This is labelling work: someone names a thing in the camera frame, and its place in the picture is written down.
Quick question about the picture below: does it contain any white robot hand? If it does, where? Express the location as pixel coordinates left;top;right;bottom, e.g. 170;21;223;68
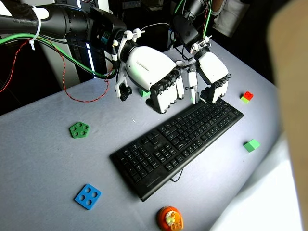
124;45;185;114
186;51;232;105

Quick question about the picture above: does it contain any black computer keyboard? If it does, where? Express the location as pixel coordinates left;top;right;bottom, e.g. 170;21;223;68
109;98;244;202

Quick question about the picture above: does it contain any person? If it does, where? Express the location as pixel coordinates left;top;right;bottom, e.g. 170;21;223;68
211;0;251;38

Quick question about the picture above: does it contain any black computer case with light strip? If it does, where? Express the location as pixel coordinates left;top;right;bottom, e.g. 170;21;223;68
68;0;114;80

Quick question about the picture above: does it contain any beige blurred panel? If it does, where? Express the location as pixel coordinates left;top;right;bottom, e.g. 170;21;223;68
267;0;308;231

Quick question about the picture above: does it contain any green cube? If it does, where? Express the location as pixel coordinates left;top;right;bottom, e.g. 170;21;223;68
243;138;261;153

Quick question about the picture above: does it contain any green pentagon block with holes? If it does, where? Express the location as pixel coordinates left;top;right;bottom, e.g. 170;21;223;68
69;121;90;139

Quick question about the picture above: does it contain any white cabinet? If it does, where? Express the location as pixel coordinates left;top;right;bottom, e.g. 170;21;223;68
39;44;80;91

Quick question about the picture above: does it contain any grey table cloth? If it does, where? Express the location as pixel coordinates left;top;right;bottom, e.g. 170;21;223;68
0;39;282;231

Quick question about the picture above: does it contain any blue square block with holes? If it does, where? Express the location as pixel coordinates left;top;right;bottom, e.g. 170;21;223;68
74;183;103;211

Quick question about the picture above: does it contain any orange toy cake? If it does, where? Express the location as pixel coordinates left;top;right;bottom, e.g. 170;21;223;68
155;205;184;231

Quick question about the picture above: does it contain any wrist camera on white bracket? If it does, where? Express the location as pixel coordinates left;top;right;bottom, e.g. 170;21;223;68
114;69;133;102

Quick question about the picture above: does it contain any white cable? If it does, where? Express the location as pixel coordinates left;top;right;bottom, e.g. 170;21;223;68
141;22;170;33

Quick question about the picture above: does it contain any green cable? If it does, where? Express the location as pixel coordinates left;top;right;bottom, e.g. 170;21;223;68
0;33;118;80
173;0;185;14
203;0;213;39

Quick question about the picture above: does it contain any red twisted wire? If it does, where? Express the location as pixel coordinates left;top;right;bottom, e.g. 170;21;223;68
0;38;116;103

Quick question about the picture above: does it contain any black keyboard cable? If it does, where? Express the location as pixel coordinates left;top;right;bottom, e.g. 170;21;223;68
170;168;184;182

